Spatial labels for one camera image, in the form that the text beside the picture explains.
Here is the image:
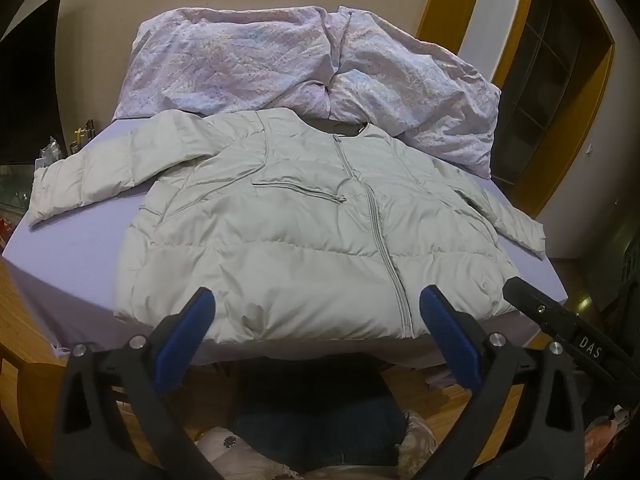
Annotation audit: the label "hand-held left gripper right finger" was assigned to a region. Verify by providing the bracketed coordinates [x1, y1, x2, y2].
[419, 284, 586, 480]

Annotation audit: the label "dark flat screen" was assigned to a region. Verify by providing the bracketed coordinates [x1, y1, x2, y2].
[0, 0, 63, 166]

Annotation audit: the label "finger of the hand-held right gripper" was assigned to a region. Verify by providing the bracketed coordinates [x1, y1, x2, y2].
[502, 276, 623, 377]

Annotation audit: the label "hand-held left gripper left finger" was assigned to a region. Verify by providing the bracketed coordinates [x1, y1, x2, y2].
[52, 286, 236, 480]

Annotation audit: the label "bed with lavender sheet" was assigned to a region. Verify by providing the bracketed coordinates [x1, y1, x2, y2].
[2, 117, 568, 368]

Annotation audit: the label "light grey puffer jacket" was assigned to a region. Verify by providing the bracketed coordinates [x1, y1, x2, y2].
[26, 108, 547, 345]

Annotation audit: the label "bedside table clutter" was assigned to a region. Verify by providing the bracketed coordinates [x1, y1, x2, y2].
[35, 119, 98, 167]

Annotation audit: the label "curved wooden trim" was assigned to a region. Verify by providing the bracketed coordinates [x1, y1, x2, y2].
[416, 0, 488, 56]

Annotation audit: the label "floral lilac quilt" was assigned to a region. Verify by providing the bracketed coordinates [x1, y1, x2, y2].
[112, 5, 502, 180]

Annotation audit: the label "person's blue jeans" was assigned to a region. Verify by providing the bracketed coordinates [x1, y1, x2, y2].
[232, 355, 408, 473]

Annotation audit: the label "wooden door with glass panes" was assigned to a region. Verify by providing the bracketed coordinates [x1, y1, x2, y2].
[492, 0, 616, 221]

